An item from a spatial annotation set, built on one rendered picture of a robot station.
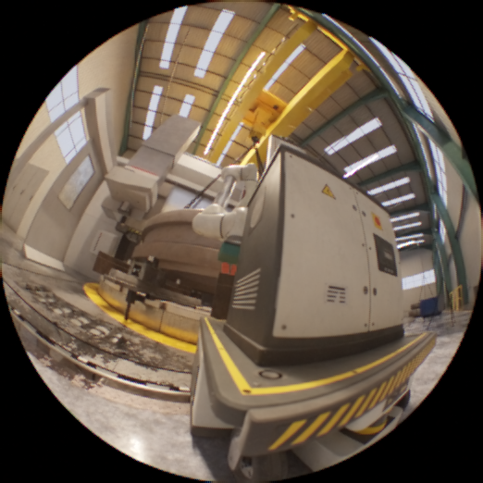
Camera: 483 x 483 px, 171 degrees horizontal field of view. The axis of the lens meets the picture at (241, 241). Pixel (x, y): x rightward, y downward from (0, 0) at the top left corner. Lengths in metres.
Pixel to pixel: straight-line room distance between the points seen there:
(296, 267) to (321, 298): 0.08
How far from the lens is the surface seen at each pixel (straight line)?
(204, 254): 2.17
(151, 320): 1.75
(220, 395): 0.16
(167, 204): 5.72
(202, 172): 8.60
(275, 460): 0.33
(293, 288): 0.27
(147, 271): 2.14
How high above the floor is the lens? 0.40
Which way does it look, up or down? 24 degrees up
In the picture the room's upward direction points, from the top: 11 degrees clockwise
